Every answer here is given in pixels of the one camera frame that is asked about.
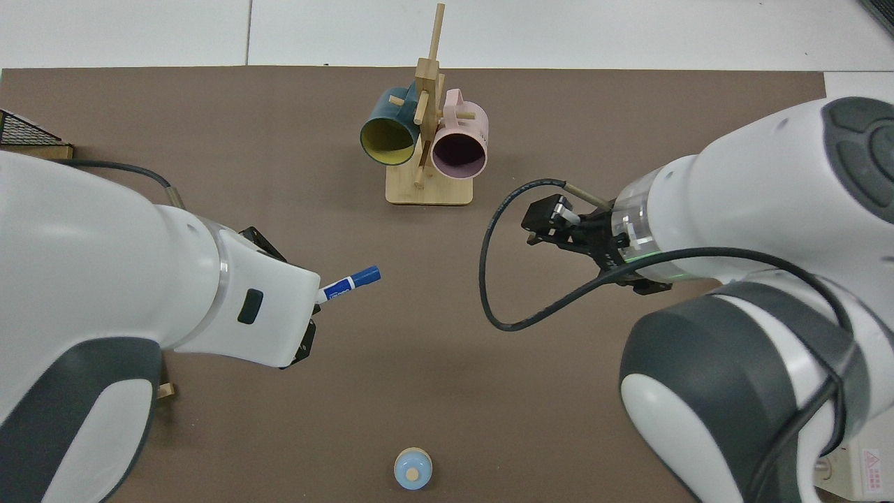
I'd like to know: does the blue and white marker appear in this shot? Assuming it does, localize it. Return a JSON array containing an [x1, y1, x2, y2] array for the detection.
[[314, 265, 381, 305]]

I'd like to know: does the wooden cup stand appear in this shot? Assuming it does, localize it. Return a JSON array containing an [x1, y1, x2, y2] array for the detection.
[[386, 2, 474, 206]]

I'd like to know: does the brown table cloth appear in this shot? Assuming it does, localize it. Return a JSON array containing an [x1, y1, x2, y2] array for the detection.
[[0, 66, 828, 503]]

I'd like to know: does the pink cup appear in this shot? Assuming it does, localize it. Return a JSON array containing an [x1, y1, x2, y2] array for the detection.
[[430, 89, 489, 180]]

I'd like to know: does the small blue round bell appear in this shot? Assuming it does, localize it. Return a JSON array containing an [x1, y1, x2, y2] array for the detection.
[[394, 447, 434, 491]]

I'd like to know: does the teal cup yellow inside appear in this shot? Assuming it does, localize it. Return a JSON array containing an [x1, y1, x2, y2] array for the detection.
[[360, 86, 422, 166]]

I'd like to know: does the pale toaster oven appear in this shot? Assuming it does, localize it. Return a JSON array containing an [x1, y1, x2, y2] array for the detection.
[[814, 426, 894, 502]]

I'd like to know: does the dark grey flat object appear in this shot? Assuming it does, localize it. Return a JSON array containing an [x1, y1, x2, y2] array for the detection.
[[859, 0, 894, 36]]

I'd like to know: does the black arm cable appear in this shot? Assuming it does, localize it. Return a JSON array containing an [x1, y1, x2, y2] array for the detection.
[[52, 159, 186, 210], [479, 178, 870, 503]]

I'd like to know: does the wire basket with wooden floor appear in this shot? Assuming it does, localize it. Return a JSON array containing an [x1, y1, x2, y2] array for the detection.
[[0, 108, 74, 160]]

